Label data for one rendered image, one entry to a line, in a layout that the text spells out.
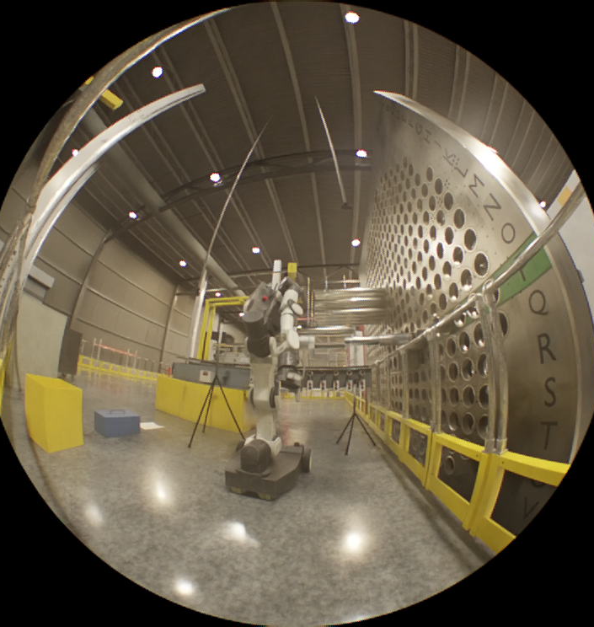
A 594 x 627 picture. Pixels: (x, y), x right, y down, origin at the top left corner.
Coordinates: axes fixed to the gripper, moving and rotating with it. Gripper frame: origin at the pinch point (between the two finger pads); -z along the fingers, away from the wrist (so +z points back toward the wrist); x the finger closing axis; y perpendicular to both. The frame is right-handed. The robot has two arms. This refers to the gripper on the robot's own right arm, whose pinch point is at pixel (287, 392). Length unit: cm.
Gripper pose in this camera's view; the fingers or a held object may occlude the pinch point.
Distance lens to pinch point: 84.3
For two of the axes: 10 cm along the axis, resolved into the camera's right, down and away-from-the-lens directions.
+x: 7.5, 4.7, 4.7
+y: -6.6, 5.7, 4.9
